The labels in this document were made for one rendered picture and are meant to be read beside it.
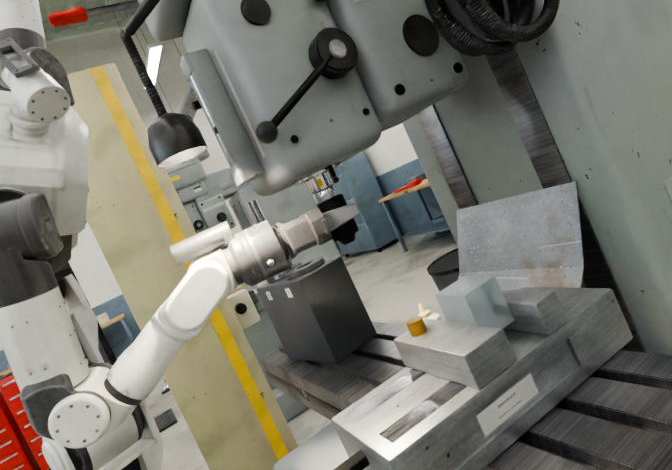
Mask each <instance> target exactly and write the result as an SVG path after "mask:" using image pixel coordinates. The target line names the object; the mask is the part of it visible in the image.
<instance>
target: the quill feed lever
mask: <svg viewBox="0 0 672 470"><path fill-rule="evenodd" d="M308 53H309V59H310V62H311V64H312V66H313V68H314V70H313V72H312V73H311V74H310V75H309V76H308V78H307V79H306V80H305V81H304V82H303V83H302V85H301V86H300V87H299V88H298V89H297V90H296V92H295V93H294V94H293V95H292V96H291V97H290V99H289V100H288V101H287V102H286V103H285V104H284V106H283V107H282V108H281V109H280V110H279V111H278V113H277V114H276V115H275V116H274V117H273V119H272V120H271V121H263V122H261V123H259V124H258V125H257V127H256V131H255V133H256V137H257V139H258V140H259V141H260V142H262V143H265V144H269V143H272V142H274V141H275V140H276V139H277V137H278V129H277V127H278V126H279V124H280V123H281V122H282V121H283V120H284V118H285V117H286V116H287V115H288V114H289V113H290V111H291V110H292V109H293V108H294V107H295V105H296V104H297V103H298V102H299V101H300V99H301V98H302V97H303V96H304V95H305V93H306V92H307V91H308V90H309V89H310V88H311V86H312V85H313V84H314V83H315V82H316V80H317V79H318V78H319V77H320V76H321V75H322V76H324V77H326V78H328V79H340V78H342V77H344V76H345V75H346V74H347V73H348V72H349V71H351V70H352V69H353V68H354V66H355V65H356V62H357V58H358V53H357V48H356V45H355V43H354V41H353V40H352V38H351V37H350V36H349V35H348V34H347V33H345V32H344V31H342V30H340V29H338V28H333V27H330V28H325V29H323V30H321V31H320V32H319V33H318V34H317V35H316V37H315V38H314V39H313V41H312V42H311V44H310V46H309V52H308Z"/></svg>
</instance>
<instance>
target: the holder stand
mask: <svg viewBox="0 0 672 470"><path fill-rule="evenodd" d="M278 277H279V278H278V279H276V280H275V278H274V276H273V277H271V278H269V279H267V281H268V283H266V284H264V285H262V286H260V287H258V288H257V289H256V290H257V292H258V294H259V297H260V299H261V301H262V303H263V305H264V307H265V309H266V311H267V313H268V315H269V318H270V320H271V322H272V324H273V326H274V328H275V330H276V332H277V334H278V336H279V339H280V341H281V343H282V345H283V347H284V349H285V351H286V353H287V355H288V358H291V359H300V360H310V361H319V362H329V363H338V362H340V361H341V360H342V359H344V358H345V357H346V356H348V355H349V354H350V353H352V352H353V351H354V350H356V349H357V348H358V347H360V346H361V345H363V344H364V343H365V342H367V341H368V340H369V339H371V338H372V337H373V336H375V335H376V334H377V332H376V330H375V328H374V326H373V324H372V322H371V319H370V317H369V315H368V313H367V311H366V309H365V307H364V304H363V302H362V300H361V298H360V296H359V294H358V291H357V289H356V287H355V285H354V283H353V281H352V279H351V276H350V274H349V272H348V270H347V268H346V266H345V263H344V261H343V259H342V257H337V258H332V259H328V260H324V258H323V257H318V258H315V259H313V260H310V261H308V262H306V263H303V264H302V262H298V263H295V264H293V267H292V268H290V269H288V270H286V271H284V272H282V273H280V274H278Z"/></svg>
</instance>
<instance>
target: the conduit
mask: <svg viewBox="0 0 672 470"><path fill-rule="evenodd" d="M485 1H486V0H457V2H459V4H458V5H460V7H462V10H464V12H466V15H468V17H469V19H471V21H472V22H473V23H474V24H476V26H478V28H480V29H482V31H484V33H486V34H487V35H486V37H485V38H482V37H480V36H478V35H476V34H475V33H473V32H471V31H470V30H468V29H467V28H465V26H463V24H461V22H459V20H457V19H456V18H455V16H454V14H452V12H451V10H449V8H448V6H447V3H446V1H445V0H425V1H424V2H426V3H425V4H426V7H427V10H428V12H429V15H431V16H430V17H431V18H432V19H431V20H433V23H434V25H436V28H437V30H439V33H441V34H440V35H442V37H444V39H446V41H448V43H449V45H451V47H453V49H455V50H457V51H458V52H460V53H462V54H464V55H467V56H474V57H476V56H482V55H484V54H485V55H501V54H504V53H506V52H508V51H510V50H511V49H513V48H514V47H515V46H516V45H517V43H518V42H527V41H530V40H533V39H535V38H537V37H539V36H541V35H542V34H543V33H544V32H545V31H546V30H547V29H548V28H549V27H550V25H551V24H552V23H553V21H554V19H555V16H556V14H557V11H558V8H559V3H560V0H544V5H543V9H542V11H541V13H540V15H539V17H538V18H537V19H536V21H534V22H533V23H532V24H530V23H531V20H532V17H533V14H534V9H535V1H536V0H507V1H506V2H508V3H507V4H508V9H509V10H508V11H509V17H510V18H509V19H510V20H509V21H510V22H507V21H505V16H504V15H505V13H504V5H503V2H502V1H503V0H488V2H489V4H490V5H489V4H487V2H485Z"/></svg>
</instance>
